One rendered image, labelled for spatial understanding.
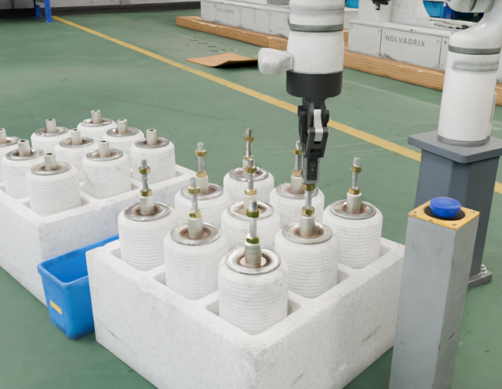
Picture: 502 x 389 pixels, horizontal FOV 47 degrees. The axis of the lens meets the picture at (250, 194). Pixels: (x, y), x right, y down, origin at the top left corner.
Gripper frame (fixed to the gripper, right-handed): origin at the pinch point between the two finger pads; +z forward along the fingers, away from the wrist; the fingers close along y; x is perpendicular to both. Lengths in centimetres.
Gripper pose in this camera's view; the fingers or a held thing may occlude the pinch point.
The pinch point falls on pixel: (310, 168)
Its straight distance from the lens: 83.5
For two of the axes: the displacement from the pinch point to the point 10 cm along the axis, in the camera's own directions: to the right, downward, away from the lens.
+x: -10.0, 0.2, -0.3
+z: 0.0, 9.2, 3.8
